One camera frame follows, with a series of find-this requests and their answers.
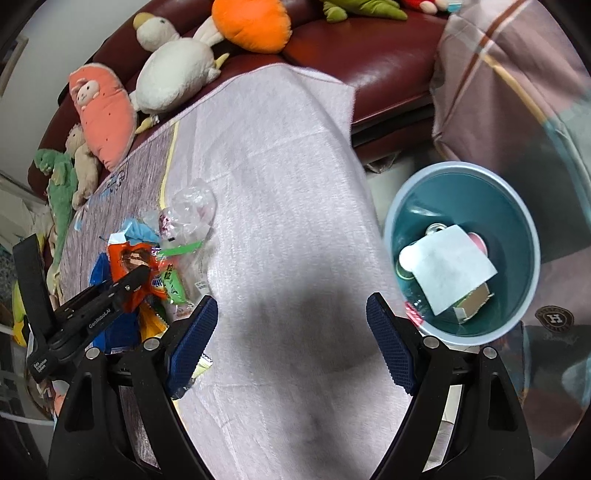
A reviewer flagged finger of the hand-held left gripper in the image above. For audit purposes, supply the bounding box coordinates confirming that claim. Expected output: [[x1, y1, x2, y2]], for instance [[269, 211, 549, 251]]
[[13, 234, 58, 352], [108, 265, 153, 298]]

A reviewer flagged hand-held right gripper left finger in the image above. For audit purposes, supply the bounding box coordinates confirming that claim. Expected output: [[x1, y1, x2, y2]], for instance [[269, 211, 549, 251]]
[[48, 295, 220, 480]]

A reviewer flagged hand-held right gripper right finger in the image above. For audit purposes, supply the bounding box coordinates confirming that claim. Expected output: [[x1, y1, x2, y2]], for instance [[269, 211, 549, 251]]
[[366, 292, 536, 480]]

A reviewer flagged orange snack wrapper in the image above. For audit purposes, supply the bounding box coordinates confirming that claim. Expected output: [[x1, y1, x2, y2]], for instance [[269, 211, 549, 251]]
[[106, 233, 160, 315]]

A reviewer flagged blue plastic tray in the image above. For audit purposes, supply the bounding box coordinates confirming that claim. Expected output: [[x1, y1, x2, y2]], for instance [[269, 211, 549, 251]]
[[89, 253, 141, 355]]

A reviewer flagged green white wrapper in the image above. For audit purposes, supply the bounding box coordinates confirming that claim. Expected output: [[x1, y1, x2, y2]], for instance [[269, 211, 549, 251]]
[[154, 240, 204, 305]]

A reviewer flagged light blue wrapper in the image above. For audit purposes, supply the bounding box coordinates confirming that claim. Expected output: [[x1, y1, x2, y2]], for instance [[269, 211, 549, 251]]
[[121, 218, 160, 243]]

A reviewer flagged white carton box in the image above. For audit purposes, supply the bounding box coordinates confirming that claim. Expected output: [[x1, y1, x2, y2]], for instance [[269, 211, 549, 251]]
[[452, 281, 492, 324]]

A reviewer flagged white paper towel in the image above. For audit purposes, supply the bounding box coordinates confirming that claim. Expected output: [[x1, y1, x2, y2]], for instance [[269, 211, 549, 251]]
[[398, 224, 498, 317]]

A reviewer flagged teal plastic waste bin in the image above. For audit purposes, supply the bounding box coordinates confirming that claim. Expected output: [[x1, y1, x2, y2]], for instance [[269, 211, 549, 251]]
[[383, 161, 541, 347]]

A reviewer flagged pale yellow wrapper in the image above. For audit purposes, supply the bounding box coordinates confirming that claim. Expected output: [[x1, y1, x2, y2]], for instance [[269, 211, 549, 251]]
[[189, 353, 214, 381]]

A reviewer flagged yellow plush toy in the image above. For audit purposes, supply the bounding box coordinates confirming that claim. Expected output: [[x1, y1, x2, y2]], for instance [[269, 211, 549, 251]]
[[11, 281, 28, 347]]

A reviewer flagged yellow orange wrapper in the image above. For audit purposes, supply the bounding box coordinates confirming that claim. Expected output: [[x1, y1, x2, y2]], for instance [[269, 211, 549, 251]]
[[139, 300, 169, 340]]

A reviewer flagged small green dinosaur plush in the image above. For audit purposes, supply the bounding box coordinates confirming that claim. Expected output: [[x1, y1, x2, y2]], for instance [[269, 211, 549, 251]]
[[34, 148, 79, 278]]

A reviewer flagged beige doll plush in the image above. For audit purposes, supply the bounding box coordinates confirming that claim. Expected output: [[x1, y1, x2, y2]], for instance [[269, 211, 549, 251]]
[[65, 124, 100, 208]]

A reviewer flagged pink carrot plush toy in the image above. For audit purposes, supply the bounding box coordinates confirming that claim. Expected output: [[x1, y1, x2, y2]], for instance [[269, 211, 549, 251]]
[[69, 64, 138, 172]]

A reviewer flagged lilac tablecloth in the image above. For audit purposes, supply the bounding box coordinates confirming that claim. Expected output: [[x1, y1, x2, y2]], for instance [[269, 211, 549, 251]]
[[51, 65, 416, 480]]

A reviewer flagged white duck plush toy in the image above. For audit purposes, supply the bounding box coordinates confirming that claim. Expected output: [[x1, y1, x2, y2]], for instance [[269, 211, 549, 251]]
[[129, 12, 230, 134]]

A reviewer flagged dark red leather sofa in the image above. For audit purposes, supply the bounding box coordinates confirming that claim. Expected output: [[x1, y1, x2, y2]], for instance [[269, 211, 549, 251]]
[[28, 0, 446, 199]]

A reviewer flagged orange carrot bunny plush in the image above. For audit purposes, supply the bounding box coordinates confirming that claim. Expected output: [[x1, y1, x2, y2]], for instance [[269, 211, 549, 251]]
[[211, 0, 291, 54]]

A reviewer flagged plaid quilt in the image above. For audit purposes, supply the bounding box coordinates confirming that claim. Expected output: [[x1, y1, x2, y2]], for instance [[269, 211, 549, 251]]
[[429, 0, 591, 480]]

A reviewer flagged large green dinosaur plush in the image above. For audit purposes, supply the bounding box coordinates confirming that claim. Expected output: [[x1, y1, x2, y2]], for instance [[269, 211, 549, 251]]
[[322, 0, 409, 23]]

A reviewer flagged brown teddy bear red outfit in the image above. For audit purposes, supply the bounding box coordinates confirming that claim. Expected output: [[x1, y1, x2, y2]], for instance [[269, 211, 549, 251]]
[[401, 0, 451, 14]]

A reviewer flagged framed wall picture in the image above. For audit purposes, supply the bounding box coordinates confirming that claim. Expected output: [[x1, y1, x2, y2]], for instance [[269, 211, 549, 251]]
[[0, 34, 28, 95]]

